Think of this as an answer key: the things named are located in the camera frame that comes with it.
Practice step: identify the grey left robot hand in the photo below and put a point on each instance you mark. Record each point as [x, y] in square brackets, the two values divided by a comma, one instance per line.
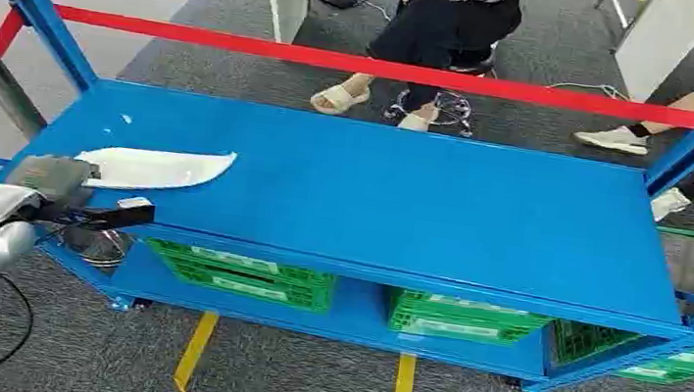
[52, 176]

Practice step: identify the blue metal shelf rack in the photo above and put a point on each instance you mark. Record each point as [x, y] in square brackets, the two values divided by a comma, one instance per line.
[385, 205]

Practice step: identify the white plastic parcel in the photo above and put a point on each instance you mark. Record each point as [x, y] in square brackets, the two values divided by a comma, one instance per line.
[154, 167]

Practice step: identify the seated person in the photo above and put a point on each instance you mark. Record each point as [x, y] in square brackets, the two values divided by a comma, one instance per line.
[438, 28]

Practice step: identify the chrome stool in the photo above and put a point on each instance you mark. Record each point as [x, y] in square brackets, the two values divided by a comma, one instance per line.
[455, 105]

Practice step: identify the grey parcel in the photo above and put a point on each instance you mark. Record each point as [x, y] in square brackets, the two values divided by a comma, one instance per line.
[689, 263]

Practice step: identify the red barrier tape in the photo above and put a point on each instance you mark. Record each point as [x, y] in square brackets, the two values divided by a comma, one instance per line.
[336, 60]

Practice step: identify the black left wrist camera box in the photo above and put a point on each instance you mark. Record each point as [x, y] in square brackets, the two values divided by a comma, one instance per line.
[123, 213]

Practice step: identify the small white paper scrap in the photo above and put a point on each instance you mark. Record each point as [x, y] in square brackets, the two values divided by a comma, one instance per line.
[126, 119]

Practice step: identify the person's bare legs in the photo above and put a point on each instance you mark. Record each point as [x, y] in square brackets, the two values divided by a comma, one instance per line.
[690, 109]

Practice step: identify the round shiny metal base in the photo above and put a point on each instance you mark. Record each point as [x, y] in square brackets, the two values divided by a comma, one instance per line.
[96, 246]

